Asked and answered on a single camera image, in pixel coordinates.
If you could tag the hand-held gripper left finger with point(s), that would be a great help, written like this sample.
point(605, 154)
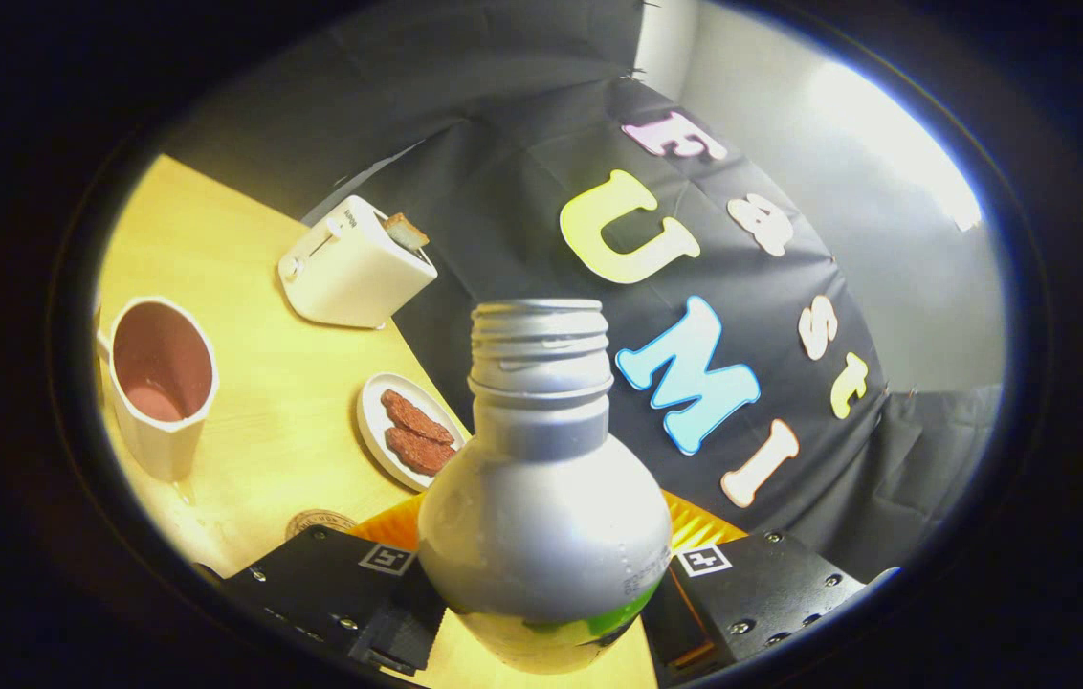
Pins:
point(321, 584)

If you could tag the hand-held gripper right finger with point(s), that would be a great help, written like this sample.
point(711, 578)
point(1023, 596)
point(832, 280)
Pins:
point(771, 584)

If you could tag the round cork coaster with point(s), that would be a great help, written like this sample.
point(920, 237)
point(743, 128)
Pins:
point(321, 522)

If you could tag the silver juice bottle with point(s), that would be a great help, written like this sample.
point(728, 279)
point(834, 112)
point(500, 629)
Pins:
point(541, 536)

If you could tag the red meat slice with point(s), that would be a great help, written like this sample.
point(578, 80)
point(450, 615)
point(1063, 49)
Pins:
point(419, 452)
point(417, 416)

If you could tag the white oval plate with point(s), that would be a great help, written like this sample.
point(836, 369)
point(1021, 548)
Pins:
point(371, 421)

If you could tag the wooden table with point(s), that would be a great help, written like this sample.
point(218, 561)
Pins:
point(283, 383)

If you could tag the white toaster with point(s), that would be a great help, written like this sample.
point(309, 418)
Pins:
point(350, 273)

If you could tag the toast slice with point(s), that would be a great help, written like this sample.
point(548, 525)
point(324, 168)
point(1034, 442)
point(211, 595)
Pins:
point(405, 232)

